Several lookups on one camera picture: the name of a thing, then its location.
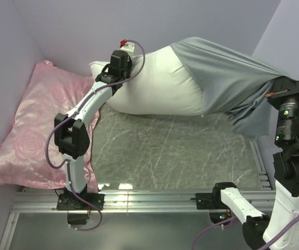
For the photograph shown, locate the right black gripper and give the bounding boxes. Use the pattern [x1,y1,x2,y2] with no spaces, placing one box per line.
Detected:
[267,71,299,148]

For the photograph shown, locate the white pillow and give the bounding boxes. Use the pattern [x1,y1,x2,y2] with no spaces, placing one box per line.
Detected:
[89,45,206,117]

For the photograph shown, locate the grey pillowcase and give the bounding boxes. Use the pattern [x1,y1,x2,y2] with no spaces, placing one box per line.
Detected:
[171,37,287,138]

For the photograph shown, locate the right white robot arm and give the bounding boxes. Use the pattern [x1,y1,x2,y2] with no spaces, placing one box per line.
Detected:
[212,77,299,249]

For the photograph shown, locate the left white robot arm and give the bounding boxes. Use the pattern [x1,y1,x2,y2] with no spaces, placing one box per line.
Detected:
[54,48,134,209]

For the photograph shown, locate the pink rose satin pillow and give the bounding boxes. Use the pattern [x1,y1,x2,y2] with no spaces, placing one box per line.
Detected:
[0,60,94,190]

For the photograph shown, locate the right controller board with leds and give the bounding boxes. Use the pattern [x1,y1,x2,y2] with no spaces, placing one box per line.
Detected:
[209,211,232,224]

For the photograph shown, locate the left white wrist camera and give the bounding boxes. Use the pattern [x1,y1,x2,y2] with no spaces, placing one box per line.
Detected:
[120,40,136,57]

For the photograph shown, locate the aluminium right side rail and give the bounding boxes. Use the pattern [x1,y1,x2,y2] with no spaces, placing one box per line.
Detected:
[250,141,272,190]

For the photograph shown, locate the aluminium rail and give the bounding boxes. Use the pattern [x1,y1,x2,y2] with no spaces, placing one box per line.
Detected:
[11,189,277,214]
[250,141,272,190]

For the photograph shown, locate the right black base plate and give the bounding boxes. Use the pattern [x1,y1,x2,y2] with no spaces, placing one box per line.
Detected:
[191,193,227,210]

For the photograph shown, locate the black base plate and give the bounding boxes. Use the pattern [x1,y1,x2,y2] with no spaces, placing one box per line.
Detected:
[56,193,105,211]
[191,193,227,210]

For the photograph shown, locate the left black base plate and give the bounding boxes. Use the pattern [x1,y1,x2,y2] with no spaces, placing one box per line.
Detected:
[56,193,105,211]

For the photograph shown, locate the aluminium front rail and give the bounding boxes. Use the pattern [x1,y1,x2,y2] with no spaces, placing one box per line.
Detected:
[11,189,277,214]

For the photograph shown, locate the black box under rail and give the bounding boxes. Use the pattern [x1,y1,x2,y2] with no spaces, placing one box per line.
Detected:
[67,213,89,226]

